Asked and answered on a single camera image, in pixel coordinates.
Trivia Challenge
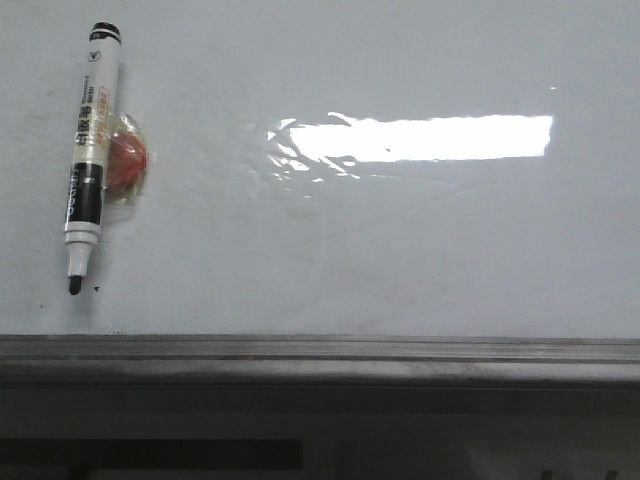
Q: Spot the white whiteboard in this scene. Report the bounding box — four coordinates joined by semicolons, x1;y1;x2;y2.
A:
1;1;639;338

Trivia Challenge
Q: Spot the black and white whiteboard marker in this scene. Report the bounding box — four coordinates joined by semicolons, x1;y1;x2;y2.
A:
64;21;122;295

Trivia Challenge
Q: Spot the red round magnet with tape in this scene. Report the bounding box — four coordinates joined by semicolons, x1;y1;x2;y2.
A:
104;112;150;223

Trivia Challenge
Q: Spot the grey aluminium whiteboard frame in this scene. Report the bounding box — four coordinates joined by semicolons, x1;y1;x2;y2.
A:
1;335;639;386

